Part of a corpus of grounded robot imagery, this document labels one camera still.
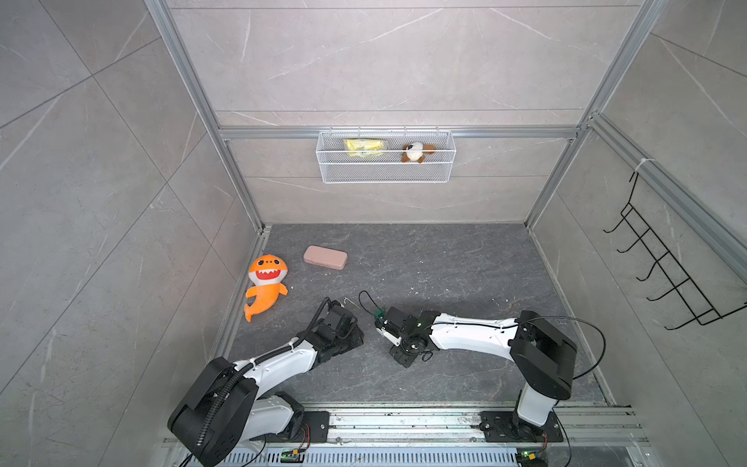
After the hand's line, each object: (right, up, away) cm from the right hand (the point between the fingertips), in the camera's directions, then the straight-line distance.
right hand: (402, 351), depth 86 cm
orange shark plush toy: (-45, +23, +9) cm, 51 cm away
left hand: (-12, +6, +2) cm, 13 cm away
